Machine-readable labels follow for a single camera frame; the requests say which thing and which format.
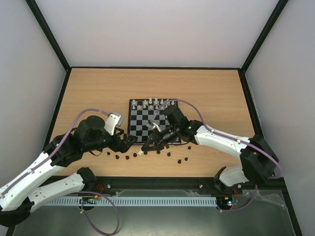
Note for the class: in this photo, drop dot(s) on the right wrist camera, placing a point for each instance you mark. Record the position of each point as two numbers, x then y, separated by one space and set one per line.
153 126

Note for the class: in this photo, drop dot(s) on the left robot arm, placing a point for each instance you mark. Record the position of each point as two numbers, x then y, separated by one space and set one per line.
27 192

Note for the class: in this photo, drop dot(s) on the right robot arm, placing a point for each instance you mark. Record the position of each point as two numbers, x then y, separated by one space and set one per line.
258 161

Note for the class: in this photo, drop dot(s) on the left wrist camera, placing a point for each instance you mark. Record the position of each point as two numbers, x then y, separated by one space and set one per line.
113 120

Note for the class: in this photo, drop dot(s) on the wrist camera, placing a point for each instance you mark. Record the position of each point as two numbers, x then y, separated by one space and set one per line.
113 120
153 126

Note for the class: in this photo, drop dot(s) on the black aluminium frame rail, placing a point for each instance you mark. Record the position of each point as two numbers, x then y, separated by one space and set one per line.
202 185

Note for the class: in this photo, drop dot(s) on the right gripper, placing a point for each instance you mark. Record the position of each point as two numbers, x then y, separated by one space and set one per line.
159 137

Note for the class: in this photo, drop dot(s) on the black white chessboard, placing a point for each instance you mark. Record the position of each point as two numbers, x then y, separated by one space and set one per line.
137 119

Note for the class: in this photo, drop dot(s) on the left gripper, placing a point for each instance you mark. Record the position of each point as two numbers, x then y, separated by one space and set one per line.
118 147

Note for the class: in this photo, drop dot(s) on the grey slotted cable duct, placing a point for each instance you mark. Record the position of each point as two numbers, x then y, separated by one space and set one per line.
154 202

